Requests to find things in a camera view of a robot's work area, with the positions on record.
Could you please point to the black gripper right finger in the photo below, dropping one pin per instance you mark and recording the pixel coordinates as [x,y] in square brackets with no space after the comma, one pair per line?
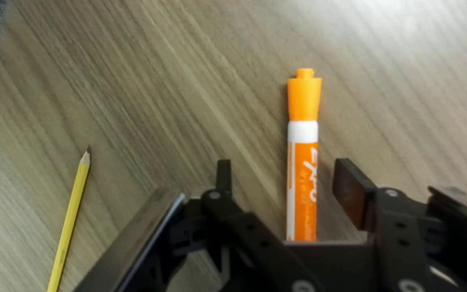
[400,232]

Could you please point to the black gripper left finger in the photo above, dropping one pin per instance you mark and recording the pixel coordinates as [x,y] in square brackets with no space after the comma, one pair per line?
[238,232]

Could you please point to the orange dry-erase marker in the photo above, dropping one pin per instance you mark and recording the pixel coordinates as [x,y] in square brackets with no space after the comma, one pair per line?
[301,162]

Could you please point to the yellow pencil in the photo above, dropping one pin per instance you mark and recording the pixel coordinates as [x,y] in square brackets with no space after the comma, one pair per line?
[71,216]

